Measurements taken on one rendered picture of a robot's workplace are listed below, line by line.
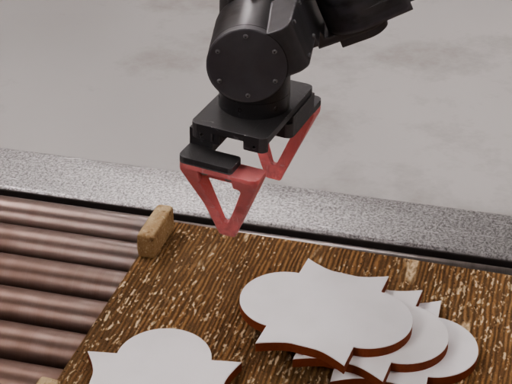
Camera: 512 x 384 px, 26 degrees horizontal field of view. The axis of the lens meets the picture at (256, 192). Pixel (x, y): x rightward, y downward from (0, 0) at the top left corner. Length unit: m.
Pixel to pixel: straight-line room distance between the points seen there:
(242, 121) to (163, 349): 0.21
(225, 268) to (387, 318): 0.18
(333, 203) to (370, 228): 0.06
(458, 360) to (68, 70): 2.84
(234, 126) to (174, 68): 2.78
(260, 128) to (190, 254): 0.25
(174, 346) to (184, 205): 0.27
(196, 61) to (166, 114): 0.39
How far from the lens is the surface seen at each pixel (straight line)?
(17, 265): 1.12
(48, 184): 1.25
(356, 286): 0.99
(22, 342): 1.02
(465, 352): 0.96
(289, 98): 0.89
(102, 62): 3.71
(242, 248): 1.08
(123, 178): 1.24
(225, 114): 0.88
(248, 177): 0.85
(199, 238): 1.10
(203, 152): 0.87
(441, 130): 3.30
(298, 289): 0.98
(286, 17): 0.77
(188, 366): 0.93
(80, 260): 1.13
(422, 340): 0.95
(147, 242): 1.06
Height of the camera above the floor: 1.55
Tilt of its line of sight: 32 degrees down
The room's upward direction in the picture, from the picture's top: straight up
